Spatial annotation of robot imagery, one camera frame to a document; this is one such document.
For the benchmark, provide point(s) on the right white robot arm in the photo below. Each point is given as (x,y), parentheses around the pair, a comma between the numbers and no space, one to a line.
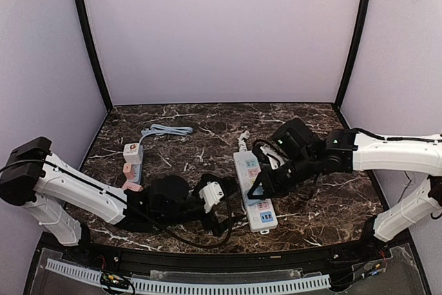
(347,150)

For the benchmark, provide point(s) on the black frame post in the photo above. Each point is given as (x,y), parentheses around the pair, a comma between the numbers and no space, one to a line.
(352,53)
(92,54)

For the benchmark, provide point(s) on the white slotted cable duct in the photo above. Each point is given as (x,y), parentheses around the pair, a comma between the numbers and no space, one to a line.
(163,283)

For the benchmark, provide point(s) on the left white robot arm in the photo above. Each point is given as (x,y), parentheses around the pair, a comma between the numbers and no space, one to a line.
(38,180)

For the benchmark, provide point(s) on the small green circuit board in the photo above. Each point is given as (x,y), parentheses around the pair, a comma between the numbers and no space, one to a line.
(113,281)

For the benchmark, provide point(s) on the white colourful power strip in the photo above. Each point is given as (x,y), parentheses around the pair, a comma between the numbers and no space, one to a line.
(260,213)

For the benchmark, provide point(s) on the pink cube socket adapter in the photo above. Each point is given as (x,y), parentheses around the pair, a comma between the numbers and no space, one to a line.
(128,185)

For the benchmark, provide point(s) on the right black frame post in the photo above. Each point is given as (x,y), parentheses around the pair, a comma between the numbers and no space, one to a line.
(352,53)

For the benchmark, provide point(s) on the black front frame rail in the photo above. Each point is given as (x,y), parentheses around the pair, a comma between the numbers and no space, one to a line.
(315,250)

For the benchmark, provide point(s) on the white cube socket adapter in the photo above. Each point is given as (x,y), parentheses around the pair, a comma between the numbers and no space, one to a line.
(133,153)

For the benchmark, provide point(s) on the blue plug adapter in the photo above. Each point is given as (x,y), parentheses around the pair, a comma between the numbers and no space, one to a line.
(259,191)

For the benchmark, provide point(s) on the pink plug adapter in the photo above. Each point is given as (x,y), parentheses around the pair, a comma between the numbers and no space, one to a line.
(129,170)

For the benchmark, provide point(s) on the blue-grey power strip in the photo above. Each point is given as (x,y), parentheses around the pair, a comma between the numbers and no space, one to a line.
(138,170)

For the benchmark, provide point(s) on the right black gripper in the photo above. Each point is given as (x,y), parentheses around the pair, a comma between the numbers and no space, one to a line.
(273,177)

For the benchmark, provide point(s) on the left black frame post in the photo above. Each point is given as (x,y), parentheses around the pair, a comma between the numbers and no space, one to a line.
(92,54)

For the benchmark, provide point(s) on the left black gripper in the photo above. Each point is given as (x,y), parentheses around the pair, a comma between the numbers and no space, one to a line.
(210,213)

